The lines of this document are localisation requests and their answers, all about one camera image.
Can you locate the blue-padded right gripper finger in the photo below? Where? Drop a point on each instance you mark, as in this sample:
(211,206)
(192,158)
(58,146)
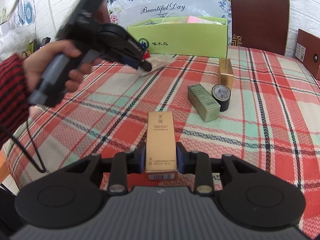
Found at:
(123,164)
(199,164)

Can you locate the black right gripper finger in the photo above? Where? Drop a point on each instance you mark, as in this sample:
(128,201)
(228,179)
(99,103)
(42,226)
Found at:
(137,62)

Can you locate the bag of wooden sticks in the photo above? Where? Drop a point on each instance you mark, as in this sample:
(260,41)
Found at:
(156,62)

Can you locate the gold rectangular box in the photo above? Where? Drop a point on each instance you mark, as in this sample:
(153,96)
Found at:
(160,155)

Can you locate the green-grey rectangular box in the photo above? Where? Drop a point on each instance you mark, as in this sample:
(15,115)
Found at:
(207,107)

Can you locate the pink sticky notes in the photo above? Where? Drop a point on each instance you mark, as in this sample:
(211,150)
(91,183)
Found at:
(193,19)

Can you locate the black tape roll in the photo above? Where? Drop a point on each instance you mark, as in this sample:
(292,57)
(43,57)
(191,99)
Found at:
(222,94)

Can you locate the floral plastic bag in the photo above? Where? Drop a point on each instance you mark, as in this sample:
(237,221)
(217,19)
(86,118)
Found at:
(130,12)

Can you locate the light green cardboard box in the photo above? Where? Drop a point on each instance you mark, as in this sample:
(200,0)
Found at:
(174,35)

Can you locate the plaid bed sheet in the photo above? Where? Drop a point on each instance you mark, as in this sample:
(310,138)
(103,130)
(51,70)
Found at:
(272,120)

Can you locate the brown shoe box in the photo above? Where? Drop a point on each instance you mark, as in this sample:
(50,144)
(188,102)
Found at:
(308,51)

